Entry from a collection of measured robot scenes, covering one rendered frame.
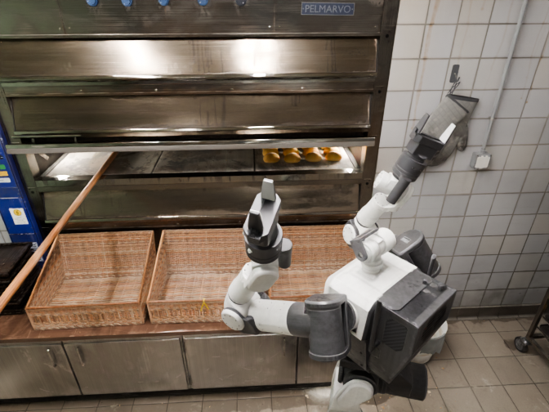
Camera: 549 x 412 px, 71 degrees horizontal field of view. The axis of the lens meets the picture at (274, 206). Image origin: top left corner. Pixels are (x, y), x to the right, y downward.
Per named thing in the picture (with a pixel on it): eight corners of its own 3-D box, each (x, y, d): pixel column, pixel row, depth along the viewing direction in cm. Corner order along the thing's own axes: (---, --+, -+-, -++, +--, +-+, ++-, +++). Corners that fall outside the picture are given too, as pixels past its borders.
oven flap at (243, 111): (19, 135, 195) (13, 94, 192) (368, 127, 204) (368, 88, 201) (14, 135, 191) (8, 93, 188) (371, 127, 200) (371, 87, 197)
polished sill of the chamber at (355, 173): (42, 182, 217) (39, 176, 215) (359, 174, 226) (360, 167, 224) (37, 187, 211) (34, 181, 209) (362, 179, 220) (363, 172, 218)
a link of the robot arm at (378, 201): (416, 182, 131) (394, 204, 142) (392, 170, 131) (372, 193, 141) (413, 195, 127) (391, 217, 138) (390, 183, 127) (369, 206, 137)
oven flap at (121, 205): (49, 222, 222) (45, 186, 219) (357, 212, 231) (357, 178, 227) (45, 224, 217) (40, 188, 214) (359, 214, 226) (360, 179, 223)
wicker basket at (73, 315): (68, 270, 238) (55, 232, 224) (162, 266, 241) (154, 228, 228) (31, 332, 196) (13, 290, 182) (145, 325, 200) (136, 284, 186)
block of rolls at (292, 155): (260, 130, 280) (260, 123, 278) (326, 128, 283) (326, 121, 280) (263, 164, 228) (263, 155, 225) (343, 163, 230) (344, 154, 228)
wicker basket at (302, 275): (265, 261, 244) (265, 225, 231) (354, 259, 247) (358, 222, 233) (268, 320, 203) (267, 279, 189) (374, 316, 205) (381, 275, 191)
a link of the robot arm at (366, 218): (385, 194, 143) (360, 221, 158) (362, 196, 139) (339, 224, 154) (398, 218, 138) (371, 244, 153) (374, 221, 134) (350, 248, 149)
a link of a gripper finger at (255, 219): (263, 212, 74) (263, 230, 79) (247, 208, 75) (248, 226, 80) (260, 218, 73) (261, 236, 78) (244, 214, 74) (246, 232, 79)
